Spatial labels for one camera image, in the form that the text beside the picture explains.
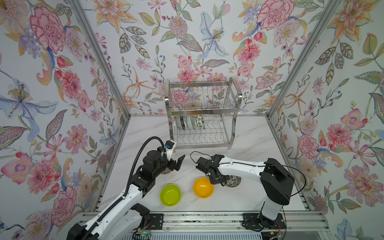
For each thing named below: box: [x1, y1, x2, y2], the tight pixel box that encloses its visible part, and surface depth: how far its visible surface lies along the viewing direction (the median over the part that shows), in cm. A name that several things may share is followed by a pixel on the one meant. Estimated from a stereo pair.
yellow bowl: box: [193, 177, 214, 199], surface depth 83 cm
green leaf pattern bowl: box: [194, 114, 206, 129], surface depth 105 cm
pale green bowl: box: [186, 115, 196, 130], surface depth 106 cm
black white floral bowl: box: [225, 175, 242, 188], surface depth 87 cm
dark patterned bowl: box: [175, 115, 185, 131], surface depth 105 cm
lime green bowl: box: [160, 183, 182, 207], surface depth 83 cm
